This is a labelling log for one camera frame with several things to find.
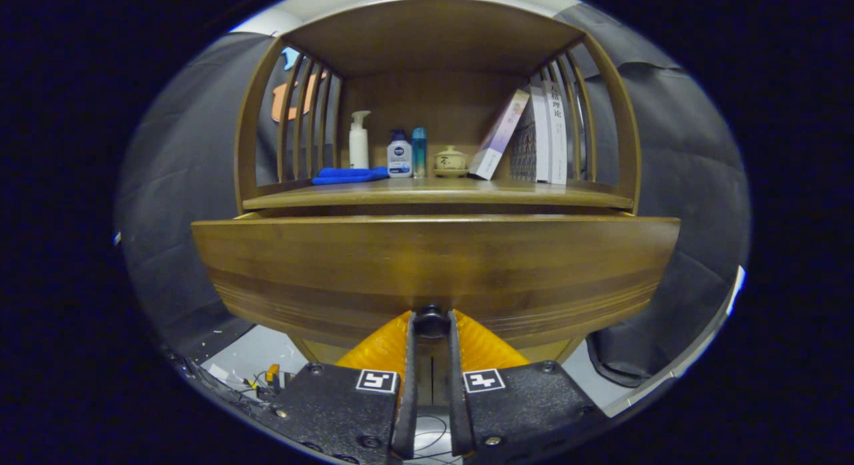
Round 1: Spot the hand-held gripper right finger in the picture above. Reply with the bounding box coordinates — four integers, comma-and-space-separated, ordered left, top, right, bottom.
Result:
446, 310, 609, 464

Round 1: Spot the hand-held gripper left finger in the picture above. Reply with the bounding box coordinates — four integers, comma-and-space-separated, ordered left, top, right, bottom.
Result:
254, 308, 420, 464

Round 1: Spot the wooden drawer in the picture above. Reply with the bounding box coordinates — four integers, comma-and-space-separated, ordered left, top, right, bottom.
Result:
191, 211, 681, 349

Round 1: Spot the wooden countertop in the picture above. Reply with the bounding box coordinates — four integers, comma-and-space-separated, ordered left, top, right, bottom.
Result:
242, 177, 634, 211

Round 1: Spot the wooden cabinet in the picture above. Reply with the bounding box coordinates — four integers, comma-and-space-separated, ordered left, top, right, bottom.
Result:
234, 0, 643, 407

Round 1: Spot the blue cloth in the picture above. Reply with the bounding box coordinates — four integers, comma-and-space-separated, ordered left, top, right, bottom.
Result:
312, 166, 390, 185

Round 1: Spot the white blue-capped lotion bottle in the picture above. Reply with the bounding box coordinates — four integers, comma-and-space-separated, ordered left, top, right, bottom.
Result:
387, 129, 413, 179

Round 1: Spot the dark patterned book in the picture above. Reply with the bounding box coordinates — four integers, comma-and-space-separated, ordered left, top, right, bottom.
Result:
510, 105, 536, 181

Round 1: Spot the beige lidded teacup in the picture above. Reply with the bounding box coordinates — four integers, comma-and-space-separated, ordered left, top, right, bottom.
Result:
434, 145, 469, 178

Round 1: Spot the white pump bottle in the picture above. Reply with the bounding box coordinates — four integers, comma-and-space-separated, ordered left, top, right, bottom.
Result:
349, 110, 371, 169

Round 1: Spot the teal bottle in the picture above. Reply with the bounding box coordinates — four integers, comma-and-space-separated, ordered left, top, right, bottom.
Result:
411, 126, 428, 179

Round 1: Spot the purple white book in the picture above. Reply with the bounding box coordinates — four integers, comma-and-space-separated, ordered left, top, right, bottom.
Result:
469, 89, 530, 181

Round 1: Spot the plain white book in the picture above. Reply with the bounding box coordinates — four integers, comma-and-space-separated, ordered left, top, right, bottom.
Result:
529, 85, 552, 183

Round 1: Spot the white book with black text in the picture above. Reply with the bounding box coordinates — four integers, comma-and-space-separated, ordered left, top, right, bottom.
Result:
542, 80, 569, 185

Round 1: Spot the black floor cable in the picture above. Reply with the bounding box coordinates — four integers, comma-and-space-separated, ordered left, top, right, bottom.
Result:
407, 414, 461, 463

